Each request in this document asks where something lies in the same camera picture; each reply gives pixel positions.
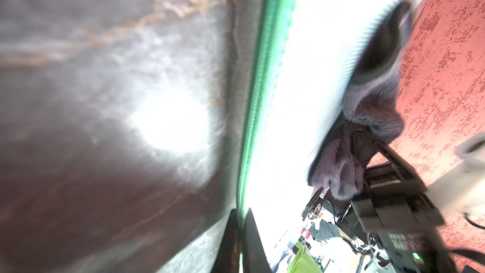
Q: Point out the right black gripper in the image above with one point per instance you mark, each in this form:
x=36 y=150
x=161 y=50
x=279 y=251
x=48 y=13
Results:
x=392 y=209

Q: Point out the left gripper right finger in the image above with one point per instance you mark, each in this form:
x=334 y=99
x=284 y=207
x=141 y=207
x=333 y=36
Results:
x=254 y=259

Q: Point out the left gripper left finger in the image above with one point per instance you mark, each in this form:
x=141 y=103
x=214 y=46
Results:
x=227 y=260

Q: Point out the green mesh document bag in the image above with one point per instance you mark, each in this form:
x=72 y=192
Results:
x=306 y=52

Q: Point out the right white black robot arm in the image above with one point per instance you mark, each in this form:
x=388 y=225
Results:
x=462 y=188

